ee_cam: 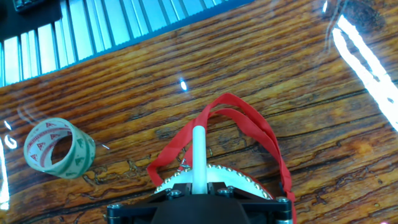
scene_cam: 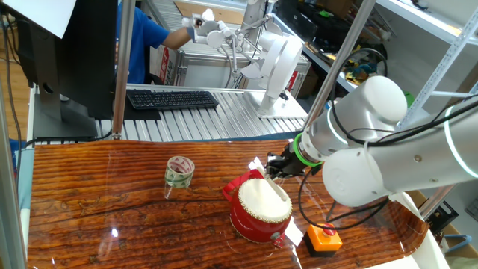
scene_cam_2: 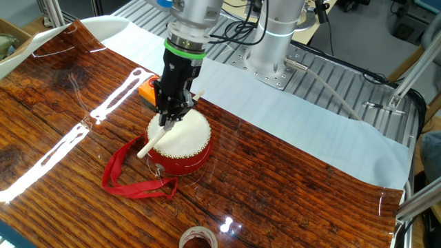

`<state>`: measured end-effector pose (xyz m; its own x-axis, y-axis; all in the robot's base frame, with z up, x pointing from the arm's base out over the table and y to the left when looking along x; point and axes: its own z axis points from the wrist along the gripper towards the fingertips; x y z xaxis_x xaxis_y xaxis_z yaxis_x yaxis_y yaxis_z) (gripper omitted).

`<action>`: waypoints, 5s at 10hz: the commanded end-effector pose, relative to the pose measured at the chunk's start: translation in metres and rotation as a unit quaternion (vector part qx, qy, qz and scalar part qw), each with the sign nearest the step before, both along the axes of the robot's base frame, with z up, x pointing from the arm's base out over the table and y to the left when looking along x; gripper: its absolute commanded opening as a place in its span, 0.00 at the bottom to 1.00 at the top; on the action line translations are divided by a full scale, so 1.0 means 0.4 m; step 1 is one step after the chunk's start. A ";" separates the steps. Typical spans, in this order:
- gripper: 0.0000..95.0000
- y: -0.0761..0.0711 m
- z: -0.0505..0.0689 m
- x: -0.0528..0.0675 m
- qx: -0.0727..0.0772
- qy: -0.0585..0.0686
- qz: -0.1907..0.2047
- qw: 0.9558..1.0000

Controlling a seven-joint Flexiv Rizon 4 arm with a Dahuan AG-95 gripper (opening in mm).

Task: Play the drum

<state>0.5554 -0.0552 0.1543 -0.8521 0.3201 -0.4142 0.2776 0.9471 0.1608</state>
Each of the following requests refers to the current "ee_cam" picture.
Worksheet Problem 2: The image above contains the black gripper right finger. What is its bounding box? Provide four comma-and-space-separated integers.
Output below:
207, 182, 294, 224

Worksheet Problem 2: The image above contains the white drumstick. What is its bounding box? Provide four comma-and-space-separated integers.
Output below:
191, 125, 208, 195

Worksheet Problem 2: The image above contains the wood grain table sheet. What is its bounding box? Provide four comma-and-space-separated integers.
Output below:
0, 0, 398, 224

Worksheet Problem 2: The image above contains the black desk mat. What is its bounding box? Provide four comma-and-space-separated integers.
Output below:
0, 0, 63, 41

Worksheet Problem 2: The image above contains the red ribbon strap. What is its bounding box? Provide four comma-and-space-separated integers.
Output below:
146, 92, 298, 224

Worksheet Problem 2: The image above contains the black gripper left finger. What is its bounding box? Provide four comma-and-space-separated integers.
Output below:
106, 182, 193, 224

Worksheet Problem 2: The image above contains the black keyboard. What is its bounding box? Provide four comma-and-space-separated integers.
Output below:
12, 0, 50, 13

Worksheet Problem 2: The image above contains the printed packing tape roll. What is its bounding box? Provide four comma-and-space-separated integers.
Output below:
23, 117, 96, 180

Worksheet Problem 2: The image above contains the small red drum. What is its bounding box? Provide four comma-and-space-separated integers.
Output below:
154, 163, 274, 200

